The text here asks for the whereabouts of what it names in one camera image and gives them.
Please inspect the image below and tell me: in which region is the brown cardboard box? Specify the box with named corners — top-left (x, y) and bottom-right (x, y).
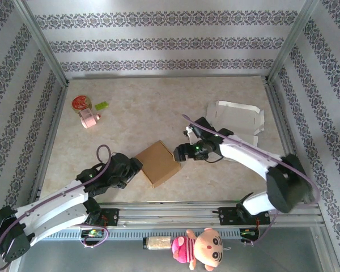
top-left (133, 140), bottom-right (182, 189)

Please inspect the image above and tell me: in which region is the white and teal paper box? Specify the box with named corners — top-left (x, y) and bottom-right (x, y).
top-left (206, 100), bottom-right (266, 148)

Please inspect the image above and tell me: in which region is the pink plastic bottle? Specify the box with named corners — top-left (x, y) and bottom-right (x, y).
top-left (78, 108), bottom-right (103, 130)

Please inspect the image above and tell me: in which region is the small circuit board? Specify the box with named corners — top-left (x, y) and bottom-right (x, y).
top-left (240, 228), bottom-right (258, 241)
top-left (80, 228), bottom-right (105, 239)

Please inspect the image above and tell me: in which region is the red round tin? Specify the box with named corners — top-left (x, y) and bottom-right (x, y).
top-left (71, 95), bottom-right (92, 114)

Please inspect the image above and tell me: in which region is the beige small device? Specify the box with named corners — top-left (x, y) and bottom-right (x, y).
top-left (142, 236), bottom-right (173, 250)

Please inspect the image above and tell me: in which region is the pink plush doll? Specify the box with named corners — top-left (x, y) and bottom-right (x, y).
top-left (171, 228), bottom-right (225, 271)

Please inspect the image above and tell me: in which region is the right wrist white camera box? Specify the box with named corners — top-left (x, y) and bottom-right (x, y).
top-left (185, 126), bottom-right (201, 145)

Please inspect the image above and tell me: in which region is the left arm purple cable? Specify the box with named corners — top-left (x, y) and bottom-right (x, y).
top-left (0, 144), bottom-right (113, 270)

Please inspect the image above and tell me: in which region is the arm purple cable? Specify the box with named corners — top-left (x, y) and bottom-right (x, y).
top-left (182, 113), bottom-right (321, 247)
top-left (0, 144), bottom-right (113, 270)

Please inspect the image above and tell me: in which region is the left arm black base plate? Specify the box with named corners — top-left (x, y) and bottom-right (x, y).
top-left (86, 208), bottom-right (120, 227)

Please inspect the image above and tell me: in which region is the aluminium rail beam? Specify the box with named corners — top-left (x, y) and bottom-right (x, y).
top-left (16, 200), bottom-right (324, 227)

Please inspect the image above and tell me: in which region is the grey slotted cable duct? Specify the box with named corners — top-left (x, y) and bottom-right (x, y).
top-left (25, 227), bottom-right (261, 242)

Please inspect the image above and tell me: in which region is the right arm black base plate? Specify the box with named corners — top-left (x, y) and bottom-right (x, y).
top-left (219, 206), bottom-right (271, 227)

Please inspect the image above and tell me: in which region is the aluminium side rail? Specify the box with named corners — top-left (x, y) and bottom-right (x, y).
top-left (28, 80), bottom-right (70, 206)
top-left (263, 78), bottom-right (314, 205)

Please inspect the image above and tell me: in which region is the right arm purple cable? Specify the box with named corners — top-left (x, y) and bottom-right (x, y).
top-left (182, 113), bottom-right (321, 247)

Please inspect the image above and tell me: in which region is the aluminium frame post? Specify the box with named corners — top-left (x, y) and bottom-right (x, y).
top-left (266, 0), bottom-right (321, 83)
top-left (13, 0), bottom-right (70, 86)

